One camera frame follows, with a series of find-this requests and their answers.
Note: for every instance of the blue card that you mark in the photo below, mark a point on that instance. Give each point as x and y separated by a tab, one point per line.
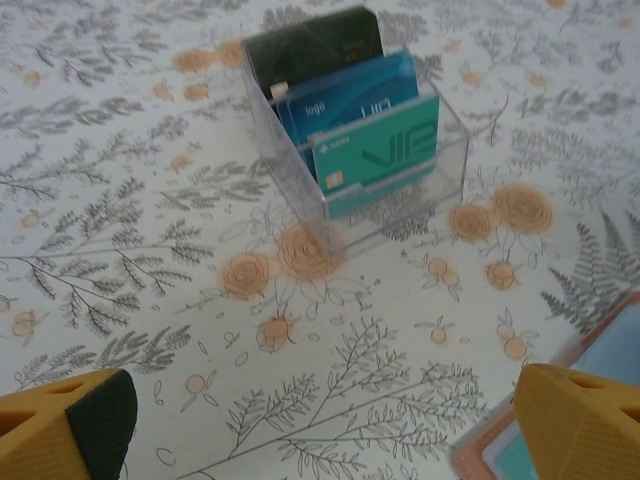
350	95

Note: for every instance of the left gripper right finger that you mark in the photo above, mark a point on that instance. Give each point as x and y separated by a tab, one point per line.
590	435

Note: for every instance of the teal VIP card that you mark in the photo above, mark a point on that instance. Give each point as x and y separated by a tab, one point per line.
380	155

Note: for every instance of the floral table mat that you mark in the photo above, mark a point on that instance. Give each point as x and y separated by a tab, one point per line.
150	200

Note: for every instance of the clear acrylic card box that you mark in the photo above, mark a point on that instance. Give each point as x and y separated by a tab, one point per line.
285	170

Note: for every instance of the black card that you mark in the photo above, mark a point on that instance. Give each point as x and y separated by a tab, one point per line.
320	50

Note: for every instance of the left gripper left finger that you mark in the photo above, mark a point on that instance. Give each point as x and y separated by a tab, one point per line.
50	435

